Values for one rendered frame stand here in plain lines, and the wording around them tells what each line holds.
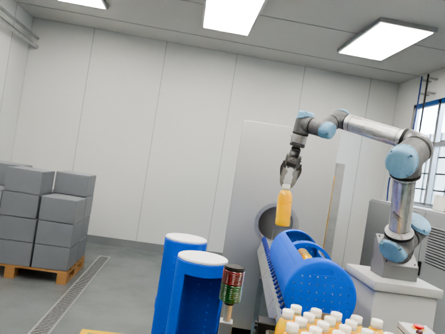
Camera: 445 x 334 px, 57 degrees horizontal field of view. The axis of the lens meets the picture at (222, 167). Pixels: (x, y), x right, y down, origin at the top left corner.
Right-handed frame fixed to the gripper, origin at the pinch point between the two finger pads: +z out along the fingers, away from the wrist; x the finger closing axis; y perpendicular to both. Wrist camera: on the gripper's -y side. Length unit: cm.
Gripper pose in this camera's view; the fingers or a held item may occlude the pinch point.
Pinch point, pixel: (286, 184)
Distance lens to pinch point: 194.7
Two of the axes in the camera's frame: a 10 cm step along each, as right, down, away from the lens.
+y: 1.7, -1.8, 9.7
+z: -2.2, 9.5, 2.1
